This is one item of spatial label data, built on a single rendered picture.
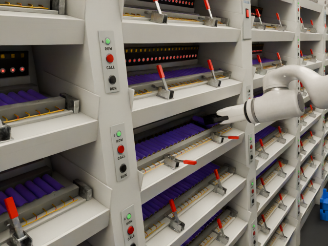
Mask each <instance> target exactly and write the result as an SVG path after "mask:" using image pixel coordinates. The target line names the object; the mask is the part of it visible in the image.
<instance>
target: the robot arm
mask: <svg viewBox="0 0 328 246"><path fill-rule="evenodd" d="M293 80H299V81H300V82H301V83H302V84H303V86H304V87H305V89H306V91H307V93H308V96H309V98H310V100H311V102H312V103H313V105H314V106H315V107H317V108H319V109H328V75H326V76H321V75H319V74H318V73H316V72H315V71H313V70H311V69H309V68H306V67H304V66H300V65H286V66H283V67H280V68H277V69H275V70H272V71H270V72H268V73H266V74H265V75H264V77H263V95H262V96H260V97H256V98H252V99H249V100H248V101H246V102H245V104H241V105H236V106H231V107H226V108H223V109H221V110H218V111H217V112H216V113H217V114H216V113H215V114H210V115H207V116H204V117H203V119H204V123H205V125H208V124H214V123H219V124H228V123H236V122H242V121H248V122H249V123H253V124H256V123H264V122H270V121H276V120H282V119H289V118H295V117H300V116H303V114H304V111H305V104H304V99H303V96H302V94H301V92H300V91H299V90H298V89H292V90H289V88H288V84H289V83H290V82H291V81H293Z"/></svg>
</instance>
